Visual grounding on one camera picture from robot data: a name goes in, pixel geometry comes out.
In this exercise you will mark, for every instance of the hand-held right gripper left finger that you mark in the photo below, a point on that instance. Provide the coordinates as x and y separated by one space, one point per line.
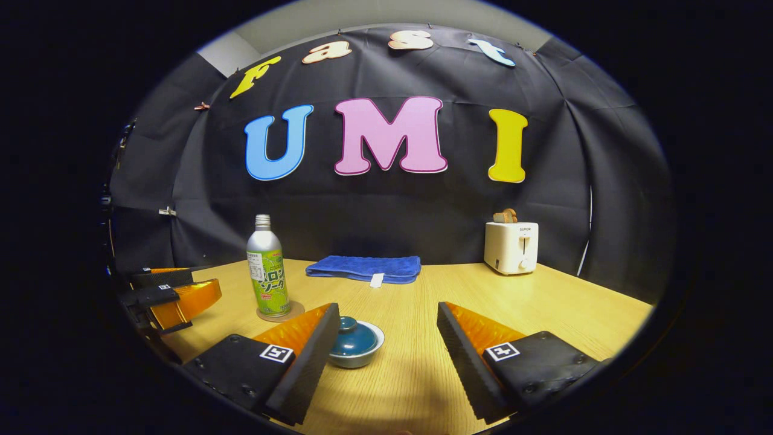
305 368

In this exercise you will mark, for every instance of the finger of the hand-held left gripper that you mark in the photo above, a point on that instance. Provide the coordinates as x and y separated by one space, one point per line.
193 302
160 278

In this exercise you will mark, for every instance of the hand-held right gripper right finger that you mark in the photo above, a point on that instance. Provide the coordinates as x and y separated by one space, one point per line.
462 368

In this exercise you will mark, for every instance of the teal teacup lid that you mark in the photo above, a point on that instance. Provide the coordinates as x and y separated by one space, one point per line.
353 341

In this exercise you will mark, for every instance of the round brown coaster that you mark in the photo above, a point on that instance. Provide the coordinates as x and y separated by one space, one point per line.
298 312

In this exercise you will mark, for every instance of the white teacup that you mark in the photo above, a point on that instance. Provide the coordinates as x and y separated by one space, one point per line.
362 360

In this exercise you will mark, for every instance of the silver green-label water bottle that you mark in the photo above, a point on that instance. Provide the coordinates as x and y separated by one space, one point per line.
266 241

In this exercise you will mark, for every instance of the metal clip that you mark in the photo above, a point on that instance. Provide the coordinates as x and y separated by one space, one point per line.
167 211

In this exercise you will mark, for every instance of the folded blue towel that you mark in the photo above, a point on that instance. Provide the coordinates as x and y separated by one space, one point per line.
362 266

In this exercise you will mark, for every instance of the white toaster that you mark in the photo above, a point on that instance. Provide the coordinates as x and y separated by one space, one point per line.
510 248

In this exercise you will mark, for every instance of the bread slice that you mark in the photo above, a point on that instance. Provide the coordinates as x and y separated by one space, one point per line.
505 216

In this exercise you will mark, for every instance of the black backdrop cloth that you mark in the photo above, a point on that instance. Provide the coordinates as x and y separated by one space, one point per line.
374 211

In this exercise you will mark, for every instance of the orange clip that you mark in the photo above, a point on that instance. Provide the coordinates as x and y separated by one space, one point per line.
202 106

